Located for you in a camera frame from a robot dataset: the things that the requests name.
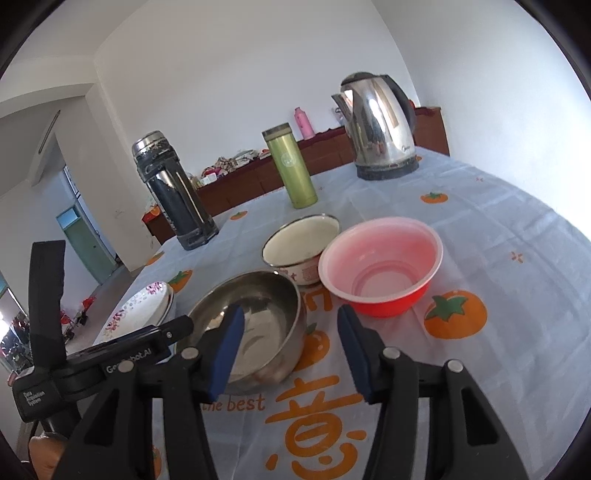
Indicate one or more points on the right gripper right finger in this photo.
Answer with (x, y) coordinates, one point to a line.
(362, 347)

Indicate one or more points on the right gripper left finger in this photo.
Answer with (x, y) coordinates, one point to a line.
(221, 346)

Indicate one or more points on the stainless steel bowl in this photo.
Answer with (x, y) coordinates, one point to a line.
(275, 323)

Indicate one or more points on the red plastic bowl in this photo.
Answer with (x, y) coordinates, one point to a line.
(382, 267)

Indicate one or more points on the pink flower white plate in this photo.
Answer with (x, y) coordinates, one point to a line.
(153, 305)

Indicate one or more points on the cream enamel bowl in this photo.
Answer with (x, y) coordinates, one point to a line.
(295, 249)

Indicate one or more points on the person left hand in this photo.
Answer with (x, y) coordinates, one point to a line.
(45, 453)

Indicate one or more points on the red child tricycle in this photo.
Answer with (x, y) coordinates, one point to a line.
(70, 319)

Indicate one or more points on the green door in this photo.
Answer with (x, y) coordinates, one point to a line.
(87, 244)

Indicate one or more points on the large black thermos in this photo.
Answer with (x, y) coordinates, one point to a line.
(160, 170)

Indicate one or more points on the green thermos bottle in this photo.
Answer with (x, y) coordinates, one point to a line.
(290, 165)

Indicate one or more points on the pink thermos flask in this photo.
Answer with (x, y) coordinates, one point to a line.
(303, 123)

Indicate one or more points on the stainless electric kettle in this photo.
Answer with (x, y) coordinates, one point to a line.
(380, 121)

